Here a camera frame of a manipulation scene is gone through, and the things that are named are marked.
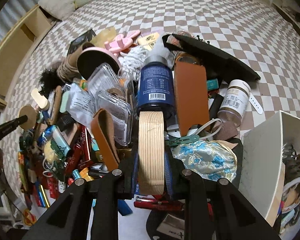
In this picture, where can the clear plastic box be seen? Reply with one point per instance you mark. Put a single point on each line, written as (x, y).
(108, 94)

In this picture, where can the twine spool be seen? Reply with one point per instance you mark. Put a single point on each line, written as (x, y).
(68, 70)

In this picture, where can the black felt pouch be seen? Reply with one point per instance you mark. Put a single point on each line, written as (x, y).
(225, 66)

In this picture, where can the checkered bed sheet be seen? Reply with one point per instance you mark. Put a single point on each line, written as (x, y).
(249, 30)

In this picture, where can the masking tape roll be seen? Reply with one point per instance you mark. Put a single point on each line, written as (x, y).
(291, 195)

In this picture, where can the white storage box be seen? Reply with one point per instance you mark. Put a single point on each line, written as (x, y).
(262, 175)

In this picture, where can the pink bunny clip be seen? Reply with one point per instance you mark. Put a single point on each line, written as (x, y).
(121, 41)

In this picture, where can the striped wooden oval piece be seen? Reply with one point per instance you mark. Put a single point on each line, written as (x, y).
(151, 150)

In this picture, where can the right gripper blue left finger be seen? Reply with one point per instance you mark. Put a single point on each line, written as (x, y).
(135, 173)

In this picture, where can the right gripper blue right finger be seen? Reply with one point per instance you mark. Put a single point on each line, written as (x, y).
(168, 174)

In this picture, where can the white labelled jar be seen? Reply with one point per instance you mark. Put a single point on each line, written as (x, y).
(235, 102)

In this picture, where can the pink round container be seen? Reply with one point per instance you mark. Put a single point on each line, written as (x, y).
(92, 57)

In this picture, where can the black small box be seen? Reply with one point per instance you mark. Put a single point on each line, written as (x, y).
(76, 43)

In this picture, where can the black fuzzy ball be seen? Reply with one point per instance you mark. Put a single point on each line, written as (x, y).
(49, 81)

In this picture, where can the blue floral fabric pouch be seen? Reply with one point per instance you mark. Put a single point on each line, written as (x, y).
(212, 160)

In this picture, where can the white fluffy pillow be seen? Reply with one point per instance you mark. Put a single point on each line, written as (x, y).
(59, 9)

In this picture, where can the wooden side shelf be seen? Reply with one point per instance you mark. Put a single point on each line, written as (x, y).
(19, 43)

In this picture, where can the blue supplement bottle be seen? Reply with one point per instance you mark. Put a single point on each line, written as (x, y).
(155, 87)

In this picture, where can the brown leather loop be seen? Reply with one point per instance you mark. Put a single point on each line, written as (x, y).
(102, 127)

